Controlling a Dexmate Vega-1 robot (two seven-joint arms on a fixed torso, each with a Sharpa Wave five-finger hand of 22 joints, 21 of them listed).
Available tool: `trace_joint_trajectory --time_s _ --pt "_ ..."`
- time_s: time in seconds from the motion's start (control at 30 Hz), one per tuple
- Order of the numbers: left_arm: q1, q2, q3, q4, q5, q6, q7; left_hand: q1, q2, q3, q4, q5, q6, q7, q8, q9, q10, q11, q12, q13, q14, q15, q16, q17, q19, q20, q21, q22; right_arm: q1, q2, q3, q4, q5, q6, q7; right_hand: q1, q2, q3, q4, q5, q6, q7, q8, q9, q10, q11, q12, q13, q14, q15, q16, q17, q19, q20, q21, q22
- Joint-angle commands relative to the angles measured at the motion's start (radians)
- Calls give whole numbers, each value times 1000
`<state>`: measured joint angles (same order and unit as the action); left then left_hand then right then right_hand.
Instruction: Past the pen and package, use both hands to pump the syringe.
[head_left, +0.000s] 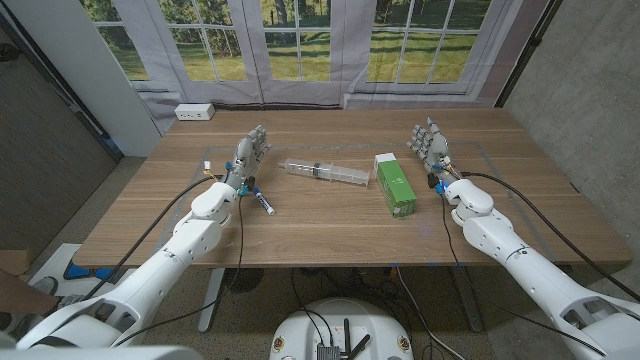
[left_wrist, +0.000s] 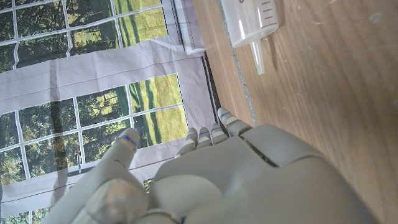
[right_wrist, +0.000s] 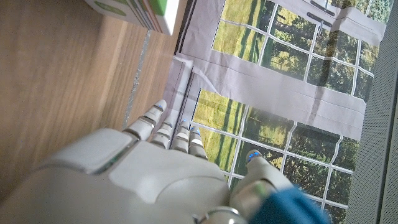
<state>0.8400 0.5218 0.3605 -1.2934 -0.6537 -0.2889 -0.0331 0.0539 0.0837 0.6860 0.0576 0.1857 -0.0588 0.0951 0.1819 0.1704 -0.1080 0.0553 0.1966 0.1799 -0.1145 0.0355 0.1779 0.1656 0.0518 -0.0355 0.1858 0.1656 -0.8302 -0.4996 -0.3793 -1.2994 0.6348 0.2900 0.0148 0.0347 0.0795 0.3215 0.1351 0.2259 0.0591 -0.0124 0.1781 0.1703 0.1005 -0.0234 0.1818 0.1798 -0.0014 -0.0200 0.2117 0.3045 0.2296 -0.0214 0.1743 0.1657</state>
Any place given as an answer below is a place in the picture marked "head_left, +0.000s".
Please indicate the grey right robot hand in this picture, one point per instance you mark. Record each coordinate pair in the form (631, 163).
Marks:
(436, 147)

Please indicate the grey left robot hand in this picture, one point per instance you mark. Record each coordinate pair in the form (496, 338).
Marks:
(245, 155)

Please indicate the large clear plastic syringe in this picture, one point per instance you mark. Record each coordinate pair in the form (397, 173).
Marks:
(325, 171)

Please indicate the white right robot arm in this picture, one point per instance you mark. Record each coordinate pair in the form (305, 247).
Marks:
(500, 235)

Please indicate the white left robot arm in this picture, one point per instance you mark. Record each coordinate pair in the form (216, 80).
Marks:
(190, 240)

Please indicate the blue and white marker pen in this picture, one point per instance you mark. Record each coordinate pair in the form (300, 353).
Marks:
(263, 201)

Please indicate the green and white package box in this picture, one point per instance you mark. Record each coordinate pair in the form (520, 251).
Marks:
(395, 187)

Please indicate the blue left wrist connector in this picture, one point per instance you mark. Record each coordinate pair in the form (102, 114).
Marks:
(243, 191)

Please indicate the blue wrist connector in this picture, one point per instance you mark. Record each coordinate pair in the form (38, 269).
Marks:
(243, 191)
(440, 188)

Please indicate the blue right wrist connector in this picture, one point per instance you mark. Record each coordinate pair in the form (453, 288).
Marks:
(440, 188)

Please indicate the white power strip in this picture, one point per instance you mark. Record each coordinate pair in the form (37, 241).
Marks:
(194, 111)

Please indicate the black round floor base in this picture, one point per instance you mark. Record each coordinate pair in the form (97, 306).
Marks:
(243, 280)

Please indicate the printed window backdrop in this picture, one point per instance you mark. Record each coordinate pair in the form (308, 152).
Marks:
(345, 50)

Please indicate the grey table leg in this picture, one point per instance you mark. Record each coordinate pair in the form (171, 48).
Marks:
(467, 300)
(211, 300)

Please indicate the white pillar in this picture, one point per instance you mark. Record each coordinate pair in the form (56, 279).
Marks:
(90, 65)

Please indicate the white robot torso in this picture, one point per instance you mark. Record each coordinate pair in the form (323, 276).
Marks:
(300, 330)

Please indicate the blue floor item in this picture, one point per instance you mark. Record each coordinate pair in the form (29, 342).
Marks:
(80, 272)

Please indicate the white floor board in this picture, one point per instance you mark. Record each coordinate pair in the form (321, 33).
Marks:
(55, 260)

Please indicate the grey round floor disc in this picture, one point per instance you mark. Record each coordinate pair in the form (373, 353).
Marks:
(46, 286)

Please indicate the brown cardboard box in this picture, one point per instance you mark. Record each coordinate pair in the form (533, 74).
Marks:
(20, 297)

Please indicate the black backdrop frame pole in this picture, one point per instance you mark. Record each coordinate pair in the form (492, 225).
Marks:
(527, 55)

